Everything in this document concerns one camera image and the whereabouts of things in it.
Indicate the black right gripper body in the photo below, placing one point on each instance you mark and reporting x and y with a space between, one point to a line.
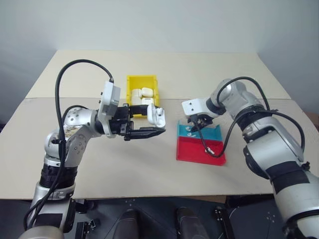
203 119

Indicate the yellow plastic bin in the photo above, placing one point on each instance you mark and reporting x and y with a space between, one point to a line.
131 87

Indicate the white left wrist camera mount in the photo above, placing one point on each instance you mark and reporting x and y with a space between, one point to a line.
111 99

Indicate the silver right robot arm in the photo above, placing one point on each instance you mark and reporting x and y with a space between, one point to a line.
271 139

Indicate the closed white earbud case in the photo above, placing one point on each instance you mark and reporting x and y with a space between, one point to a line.
147 91
135 93
147 100
136 100

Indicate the white earbud case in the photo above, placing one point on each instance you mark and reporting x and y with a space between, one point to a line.
147 100
136 100
147 91
156 115
135 93

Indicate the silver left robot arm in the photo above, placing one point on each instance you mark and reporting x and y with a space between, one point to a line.
77 139

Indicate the black metal bracket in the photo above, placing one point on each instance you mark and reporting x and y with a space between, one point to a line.
220 219

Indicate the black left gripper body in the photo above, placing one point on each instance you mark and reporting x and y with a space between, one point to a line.
120 122

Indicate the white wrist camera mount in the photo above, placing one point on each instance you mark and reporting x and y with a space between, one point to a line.
111 99
195 105

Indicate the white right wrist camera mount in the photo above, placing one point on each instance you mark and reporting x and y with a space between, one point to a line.
195 105

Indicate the blue and red tray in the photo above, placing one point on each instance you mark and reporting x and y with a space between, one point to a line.
197 152

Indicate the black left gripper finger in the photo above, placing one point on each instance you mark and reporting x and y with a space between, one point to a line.
147 134
139 110

